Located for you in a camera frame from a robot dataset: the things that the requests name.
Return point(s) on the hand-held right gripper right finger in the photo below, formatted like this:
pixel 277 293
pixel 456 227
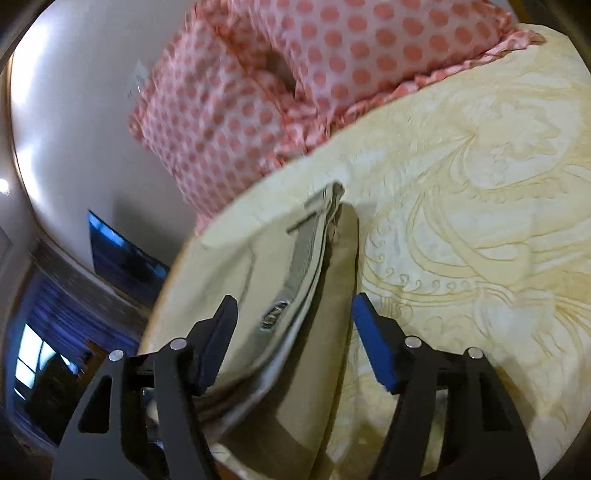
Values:
pixel 374 344

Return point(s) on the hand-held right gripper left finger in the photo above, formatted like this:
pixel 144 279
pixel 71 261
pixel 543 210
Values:
pixel 214 344

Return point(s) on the beige pants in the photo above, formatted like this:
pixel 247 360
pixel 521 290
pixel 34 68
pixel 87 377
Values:
pixel 295 332

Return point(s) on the cream patterned bed sheet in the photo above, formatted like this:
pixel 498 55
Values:
pixel 461 230

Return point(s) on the blue curtain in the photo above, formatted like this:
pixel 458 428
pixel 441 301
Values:
pixel 55 314

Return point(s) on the bright window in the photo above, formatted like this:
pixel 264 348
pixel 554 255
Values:
pixel 34 355

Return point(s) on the pink polka dot pillow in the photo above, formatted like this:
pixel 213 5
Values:
pixel 369 46
pixel 217 138

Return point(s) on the wall television screen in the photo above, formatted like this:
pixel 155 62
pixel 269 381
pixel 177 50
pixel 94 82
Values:
pixel 122 251

